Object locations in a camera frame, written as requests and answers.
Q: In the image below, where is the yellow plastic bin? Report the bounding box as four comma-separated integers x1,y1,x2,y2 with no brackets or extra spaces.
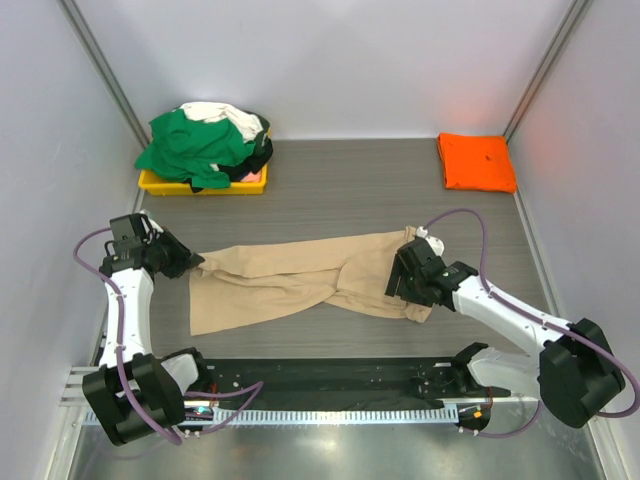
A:
139,134,271,196

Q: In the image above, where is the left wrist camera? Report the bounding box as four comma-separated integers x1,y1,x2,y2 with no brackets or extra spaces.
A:
140,209,164,241

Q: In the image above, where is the slotted cable duct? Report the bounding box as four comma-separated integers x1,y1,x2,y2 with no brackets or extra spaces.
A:
82,405,459,427

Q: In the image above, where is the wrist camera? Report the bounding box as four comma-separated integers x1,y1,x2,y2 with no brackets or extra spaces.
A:
140,209,164,241
415,226,445,256

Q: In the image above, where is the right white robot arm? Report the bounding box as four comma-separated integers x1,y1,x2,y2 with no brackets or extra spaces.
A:
385,237,626,428

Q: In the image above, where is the beige t shirt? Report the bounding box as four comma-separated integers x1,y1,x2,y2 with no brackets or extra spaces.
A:
189,226,431,335

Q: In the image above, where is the aluminium frame post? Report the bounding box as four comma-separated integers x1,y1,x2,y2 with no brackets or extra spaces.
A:
503,0,593,142
57,0,149,147

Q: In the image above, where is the folded orange t shirt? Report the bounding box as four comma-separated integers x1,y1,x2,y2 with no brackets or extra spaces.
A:
437,133,518,194

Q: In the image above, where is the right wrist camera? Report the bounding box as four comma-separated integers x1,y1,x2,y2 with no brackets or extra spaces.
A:
415,226,445,256

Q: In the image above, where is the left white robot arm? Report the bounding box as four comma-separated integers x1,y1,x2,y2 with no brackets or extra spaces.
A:
82,211,212,446

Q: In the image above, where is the right aluminium frame post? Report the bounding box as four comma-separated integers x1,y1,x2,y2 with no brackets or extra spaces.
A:
503,0,593,142

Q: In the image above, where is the pink garment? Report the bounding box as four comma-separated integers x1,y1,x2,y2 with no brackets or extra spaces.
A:
241,171,262,183

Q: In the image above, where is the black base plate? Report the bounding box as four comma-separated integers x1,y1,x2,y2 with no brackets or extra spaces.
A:
187,357,511,411

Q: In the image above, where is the white t shirt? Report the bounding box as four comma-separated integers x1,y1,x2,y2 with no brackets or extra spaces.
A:
180,101,269,143

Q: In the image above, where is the left aluminium frame post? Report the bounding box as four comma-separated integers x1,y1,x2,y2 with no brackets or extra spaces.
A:
57,0,149,147

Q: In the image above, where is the green t shirt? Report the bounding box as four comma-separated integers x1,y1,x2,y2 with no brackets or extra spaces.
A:
135,108,264,189

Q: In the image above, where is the black t shirt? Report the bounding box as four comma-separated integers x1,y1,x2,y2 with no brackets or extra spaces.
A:
183,139,273,193

